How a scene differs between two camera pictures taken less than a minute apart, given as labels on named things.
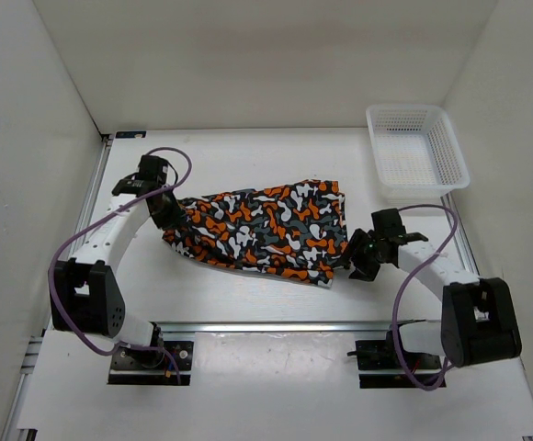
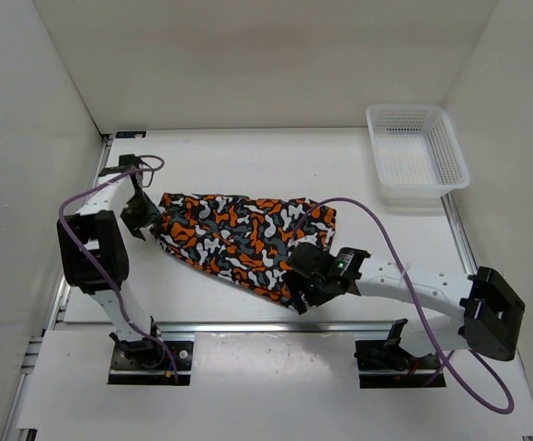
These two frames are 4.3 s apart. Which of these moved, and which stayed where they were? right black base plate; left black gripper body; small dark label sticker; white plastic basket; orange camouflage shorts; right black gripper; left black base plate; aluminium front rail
Moved: right black gripper; left black gripper body; orange camouflage shorts
Stayed: white plastic basket; aluminium front rail; small dark label sticker; left black base plate; right black base plate
